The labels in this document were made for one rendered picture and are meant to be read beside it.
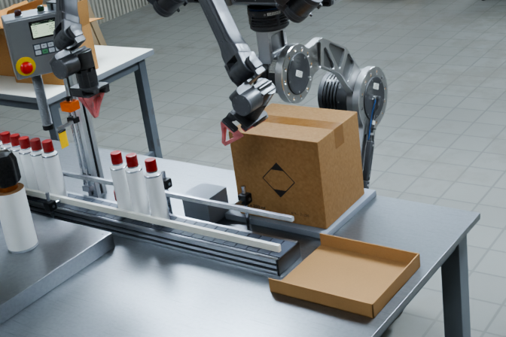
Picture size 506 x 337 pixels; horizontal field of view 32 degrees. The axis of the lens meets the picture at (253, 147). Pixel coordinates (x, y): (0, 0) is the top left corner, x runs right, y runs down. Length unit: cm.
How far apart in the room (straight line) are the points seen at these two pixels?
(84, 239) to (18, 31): 67
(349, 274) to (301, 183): 32
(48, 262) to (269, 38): 101
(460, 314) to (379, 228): 37
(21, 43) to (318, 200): 103
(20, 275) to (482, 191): 272
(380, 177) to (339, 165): 229
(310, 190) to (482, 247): 174
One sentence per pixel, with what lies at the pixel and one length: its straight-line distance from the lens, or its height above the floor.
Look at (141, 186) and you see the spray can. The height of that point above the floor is 99.
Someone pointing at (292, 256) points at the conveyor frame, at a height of 85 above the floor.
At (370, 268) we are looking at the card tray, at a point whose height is 83.
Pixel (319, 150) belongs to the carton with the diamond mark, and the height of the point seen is 109.
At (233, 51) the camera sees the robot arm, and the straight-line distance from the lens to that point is 227.
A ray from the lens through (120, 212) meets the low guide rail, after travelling 268.
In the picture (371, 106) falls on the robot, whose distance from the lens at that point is 338.
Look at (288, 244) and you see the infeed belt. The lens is 241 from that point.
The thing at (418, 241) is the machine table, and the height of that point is 83.
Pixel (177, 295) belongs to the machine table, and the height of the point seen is 83.
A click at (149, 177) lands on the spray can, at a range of 255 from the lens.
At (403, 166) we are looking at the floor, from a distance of 492.
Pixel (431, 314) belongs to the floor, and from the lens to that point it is 366.
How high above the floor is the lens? 204
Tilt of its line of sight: 22 degrees down
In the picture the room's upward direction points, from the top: 8 degrees counter-clockwise
